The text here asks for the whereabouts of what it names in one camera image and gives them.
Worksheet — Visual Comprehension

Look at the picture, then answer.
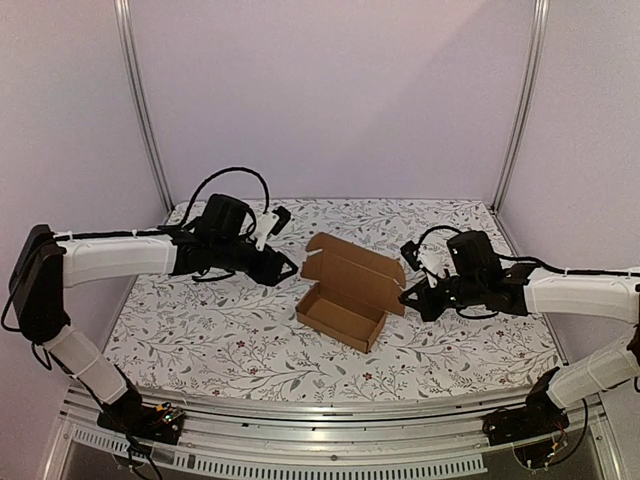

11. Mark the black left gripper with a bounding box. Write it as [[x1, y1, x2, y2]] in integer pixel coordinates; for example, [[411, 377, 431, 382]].
[[212, 236, 298, 286]]

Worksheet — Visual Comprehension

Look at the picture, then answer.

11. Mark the brown cardboard box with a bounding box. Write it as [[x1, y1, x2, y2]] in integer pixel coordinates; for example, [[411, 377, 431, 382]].
[[296, 232, 406, 354]]

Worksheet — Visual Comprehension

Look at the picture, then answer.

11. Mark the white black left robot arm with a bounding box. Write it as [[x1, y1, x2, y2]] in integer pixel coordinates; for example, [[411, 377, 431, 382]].
[[2, 194, 298, 434]]

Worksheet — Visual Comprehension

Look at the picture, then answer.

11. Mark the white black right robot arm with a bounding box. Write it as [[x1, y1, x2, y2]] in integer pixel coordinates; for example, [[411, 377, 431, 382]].
[[399, 230, 639, 436]]

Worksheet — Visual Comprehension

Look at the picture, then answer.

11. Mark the floral patterned table mat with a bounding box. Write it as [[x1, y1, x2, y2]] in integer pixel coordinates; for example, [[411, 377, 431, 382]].
[[97, 198, 566, 404]]

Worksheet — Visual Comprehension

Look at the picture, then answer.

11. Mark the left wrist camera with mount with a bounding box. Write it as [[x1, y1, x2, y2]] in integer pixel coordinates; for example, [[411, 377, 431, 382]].
[[250, 206, 291, 251]]

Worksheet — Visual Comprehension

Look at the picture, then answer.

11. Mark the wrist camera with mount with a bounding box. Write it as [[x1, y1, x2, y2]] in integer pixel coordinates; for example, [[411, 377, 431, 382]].
[[250, 206, 291, 251], [400, 241, 445, 283]]

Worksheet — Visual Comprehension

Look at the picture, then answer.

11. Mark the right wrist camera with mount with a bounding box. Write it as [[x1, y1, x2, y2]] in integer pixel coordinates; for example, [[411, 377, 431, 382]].
[[400, 241, 445, 283]]

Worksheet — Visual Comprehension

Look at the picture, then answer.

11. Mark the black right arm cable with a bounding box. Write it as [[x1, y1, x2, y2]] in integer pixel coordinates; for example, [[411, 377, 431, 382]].
[[414, 225, 640, 321]]

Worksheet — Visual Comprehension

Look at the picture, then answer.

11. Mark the aluminium front rail frame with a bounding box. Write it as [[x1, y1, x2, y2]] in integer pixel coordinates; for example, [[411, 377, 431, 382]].
[[42, 386, 626, 479]]

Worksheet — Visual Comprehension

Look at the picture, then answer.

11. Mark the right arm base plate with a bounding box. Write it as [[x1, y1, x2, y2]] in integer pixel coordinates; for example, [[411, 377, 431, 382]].
[[482, 367, 569, 469]]

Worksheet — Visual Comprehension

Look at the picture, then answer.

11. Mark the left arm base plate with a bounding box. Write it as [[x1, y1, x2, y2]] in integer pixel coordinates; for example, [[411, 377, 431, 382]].
[[97, 396, 186, 445]]

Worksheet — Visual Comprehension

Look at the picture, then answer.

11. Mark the left aluminium corner post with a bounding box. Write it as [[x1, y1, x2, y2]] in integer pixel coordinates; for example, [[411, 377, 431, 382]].
[[114, 0, 175, 213]]

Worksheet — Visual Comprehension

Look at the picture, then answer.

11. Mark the aluminium corner post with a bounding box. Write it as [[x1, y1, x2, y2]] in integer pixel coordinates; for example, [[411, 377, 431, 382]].
[[114, 0, 175, 213], [488, 0, 551, 214]]

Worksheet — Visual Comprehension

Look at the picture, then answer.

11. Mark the right aluminium corner post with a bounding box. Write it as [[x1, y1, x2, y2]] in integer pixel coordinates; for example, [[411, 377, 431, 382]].
[[488, 0, 551, 214]]

